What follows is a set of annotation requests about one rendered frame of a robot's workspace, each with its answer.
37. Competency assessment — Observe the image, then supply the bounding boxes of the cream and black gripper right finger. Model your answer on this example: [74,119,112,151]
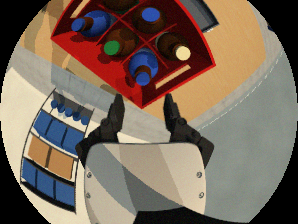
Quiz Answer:
[163,93,214,169]

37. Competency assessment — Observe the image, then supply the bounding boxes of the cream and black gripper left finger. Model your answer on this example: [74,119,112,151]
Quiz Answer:
[75,94,125,168]

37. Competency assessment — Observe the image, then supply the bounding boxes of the brown bottle with cream cap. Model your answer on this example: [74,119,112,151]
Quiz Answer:
[155,32,190,61]

